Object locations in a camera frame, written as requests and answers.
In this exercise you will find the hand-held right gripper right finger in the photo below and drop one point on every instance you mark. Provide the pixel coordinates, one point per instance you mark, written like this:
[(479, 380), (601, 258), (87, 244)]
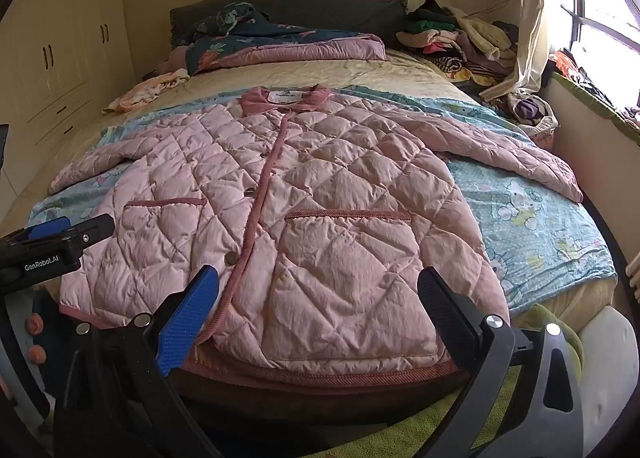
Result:
[(450, 310)]

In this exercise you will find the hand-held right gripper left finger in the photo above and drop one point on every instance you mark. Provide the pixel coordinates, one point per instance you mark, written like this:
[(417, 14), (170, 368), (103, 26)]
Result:
[(187, 320)]

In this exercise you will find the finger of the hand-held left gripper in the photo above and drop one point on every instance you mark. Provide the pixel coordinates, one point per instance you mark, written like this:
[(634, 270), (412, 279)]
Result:
[(47, 228), (87, 237)]

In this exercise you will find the pink quilted comforter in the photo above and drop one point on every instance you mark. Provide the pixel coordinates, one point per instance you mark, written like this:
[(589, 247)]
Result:
[(325, 188)]

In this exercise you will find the pile of mixed clothes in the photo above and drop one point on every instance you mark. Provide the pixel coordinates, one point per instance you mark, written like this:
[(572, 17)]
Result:
[(450, 38)]

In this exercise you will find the person's left hand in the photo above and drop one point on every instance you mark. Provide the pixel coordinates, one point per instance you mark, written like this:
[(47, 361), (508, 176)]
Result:
[(35, 324)]

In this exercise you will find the blue cartoon printed blanket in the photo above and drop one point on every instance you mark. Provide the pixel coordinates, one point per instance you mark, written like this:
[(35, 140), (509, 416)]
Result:
[(525, 218)]

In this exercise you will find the green fuzzy cloth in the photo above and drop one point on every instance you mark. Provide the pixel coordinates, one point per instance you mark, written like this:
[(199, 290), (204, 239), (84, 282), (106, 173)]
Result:
[(400, 433)]

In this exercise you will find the peach patterned cloth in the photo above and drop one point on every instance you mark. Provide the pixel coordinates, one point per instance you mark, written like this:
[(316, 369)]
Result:
[(145, 88)]

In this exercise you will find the white rounded stool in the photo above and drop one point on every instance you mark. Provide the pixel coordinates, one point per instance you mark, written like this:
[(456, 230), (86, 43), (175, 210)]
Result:
[(610, 363)]

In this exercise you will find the cream wardrobe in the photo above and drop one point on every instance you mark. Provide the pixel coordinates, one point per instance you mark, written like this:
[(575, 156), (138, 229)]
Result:
[(65, 38)]

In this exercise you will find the green windowsill cover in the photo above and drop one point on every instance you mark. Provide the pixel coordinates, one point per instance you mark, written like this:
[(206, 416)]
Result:
[(595, 108)]

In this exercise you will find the bed with beige sheet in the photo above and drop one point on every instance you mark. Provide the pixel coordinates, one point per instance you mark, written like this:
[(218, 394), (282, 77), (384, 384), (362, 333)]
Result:
[(300, 73)]

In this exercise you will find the floral navy and pink quilt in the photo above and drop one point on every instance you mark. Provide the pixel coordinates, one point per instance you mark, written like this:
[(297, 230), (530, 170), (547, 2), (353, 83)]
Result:
[(280, 46)]

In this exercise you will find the cream curtain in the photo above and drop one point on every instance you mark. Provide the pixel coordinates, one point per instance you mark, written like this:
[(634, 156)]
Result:
[(530, 13)]

